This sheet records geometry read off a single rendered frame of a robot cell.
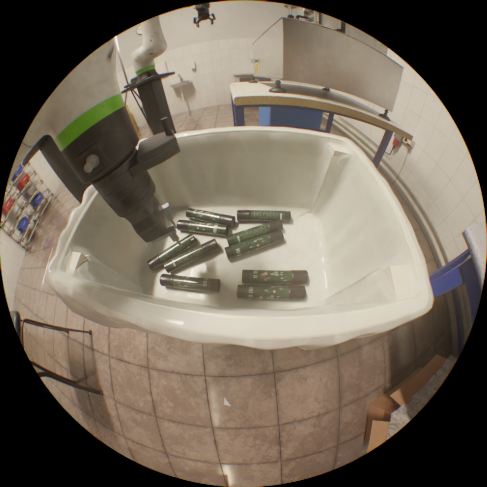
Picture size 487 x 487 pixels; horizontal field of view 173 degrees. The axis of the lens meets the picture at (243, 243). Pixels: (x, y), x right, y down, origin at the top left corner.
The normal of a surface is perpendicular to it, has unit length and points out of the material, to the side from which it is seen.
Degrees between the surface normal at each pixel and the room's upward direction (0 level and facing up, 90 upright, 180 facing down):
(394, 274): 0
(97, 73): 99
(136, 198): 90
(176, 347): 0
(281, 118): 90
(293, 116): 90
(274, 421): 0
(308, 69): 90
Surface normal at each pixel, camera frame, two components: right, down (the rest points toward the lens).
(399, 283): -0.06, -0.50
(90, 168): 0.44, 0.77
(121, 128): 0.99, 0.08
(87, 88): 0.86, 0.47
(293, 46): 0.09, 0.86
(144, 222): 0.40, 0.55
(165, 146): 0.76, 0.54
